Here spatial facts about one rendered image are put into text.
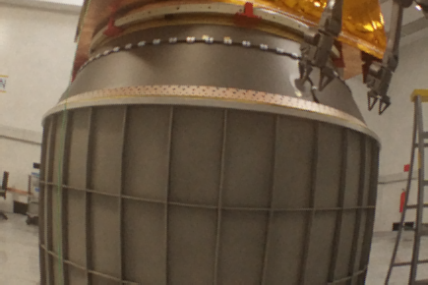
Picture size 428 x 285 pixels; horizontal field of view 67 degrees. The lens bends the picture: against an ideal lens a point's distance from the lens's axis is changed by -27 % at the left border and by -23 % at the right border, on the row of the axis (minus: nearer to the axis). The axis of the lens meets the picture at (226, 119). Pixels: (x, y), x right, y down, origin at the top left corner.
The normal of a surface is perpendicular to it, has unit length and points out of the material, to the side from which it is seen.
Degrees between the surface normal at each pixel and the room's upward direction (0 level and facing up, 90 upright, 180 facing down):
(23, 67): 90
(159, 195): 90
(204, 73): 62
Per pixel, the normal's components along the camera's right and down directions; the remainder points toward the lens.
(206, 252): 0.08, -0.21
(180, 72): -0.03, -0.65
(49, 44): 0.44, -0.18
